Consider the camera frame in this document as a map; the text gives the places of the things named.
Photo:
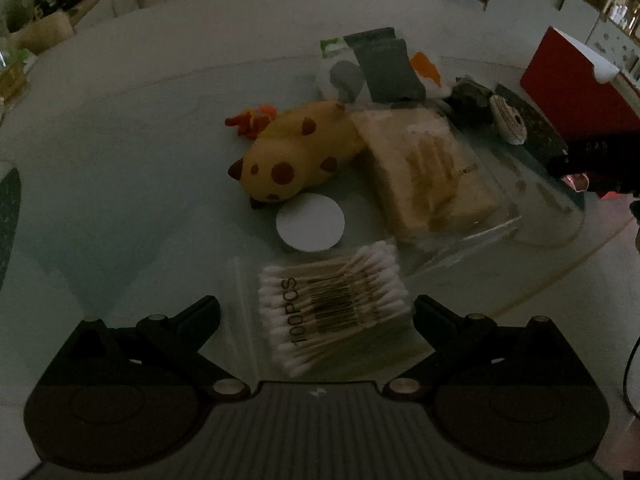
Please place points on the yellow spotted plush toy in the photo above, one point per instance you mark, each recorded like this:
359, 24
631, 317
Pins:
301, 149

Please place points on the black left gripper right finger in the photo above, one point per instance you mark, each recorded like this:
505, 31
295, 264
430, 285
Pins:
514, 397

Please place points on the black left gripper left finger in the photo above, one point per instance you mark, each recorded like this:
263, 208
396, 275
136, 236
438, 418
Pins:
118, 399

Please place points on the dark patterned packet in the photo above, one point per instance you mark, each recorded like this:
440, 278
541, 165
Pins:
469, 104

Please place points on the orange small toy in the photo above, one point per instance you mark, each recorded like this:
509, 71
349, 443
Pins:
251, 122

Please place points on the white round patterned item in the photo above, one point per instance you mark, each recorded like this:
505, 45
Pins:
510, 123

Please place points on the white round disc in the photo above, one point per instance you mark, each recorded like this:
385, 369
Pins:
311, 222

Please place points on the red white cardboard box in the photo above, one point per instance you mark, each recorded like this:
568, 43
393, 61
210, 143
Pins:
579, 90

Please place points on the white green grey pouch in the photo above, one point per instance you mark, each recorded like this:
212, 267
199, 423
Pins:
378, 66

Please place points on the cotton swab bag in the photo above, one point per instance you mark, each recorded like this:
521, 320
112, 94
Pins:
311, 310

